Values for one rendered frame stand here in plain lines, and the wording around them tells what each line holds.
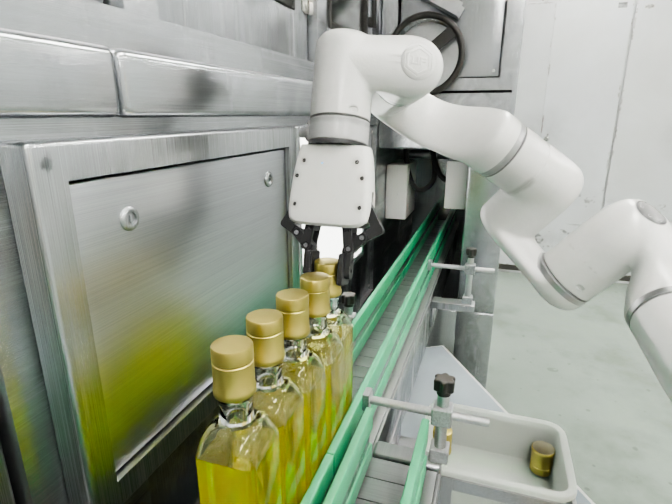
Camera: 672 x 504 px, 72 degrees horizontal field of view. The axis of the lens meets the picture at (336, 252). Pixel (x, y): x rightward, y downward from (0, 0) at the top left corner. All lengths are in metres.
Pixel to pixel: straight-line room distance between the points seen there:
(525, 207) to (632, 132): 3.58
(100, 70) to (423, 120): 0.43
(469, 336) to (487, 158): 0.97
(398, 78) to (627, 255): 0.35
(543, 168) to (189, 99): 0.44
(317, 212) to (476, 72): 0.93
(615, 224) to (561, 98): 3.52
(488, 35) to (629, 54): 2.89
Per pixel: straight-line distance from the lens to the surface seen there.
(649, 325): 0.63
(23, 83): 0.41
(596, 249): 0.67
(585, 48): 4.20
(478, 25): 1.43
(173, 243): 0.52
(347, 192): 0.55
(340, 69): 0.58
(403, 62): 0.59
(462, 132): 0.68
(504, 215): 0.70
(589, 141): 4.20
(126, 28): 0.52
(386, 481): 0.68
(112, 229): 0.45
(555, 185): 0.68
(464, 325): 1.53
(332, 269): 0.57
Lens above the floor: 1.34
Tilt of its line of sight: 17 degrees down
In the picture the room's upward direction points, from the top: straight up
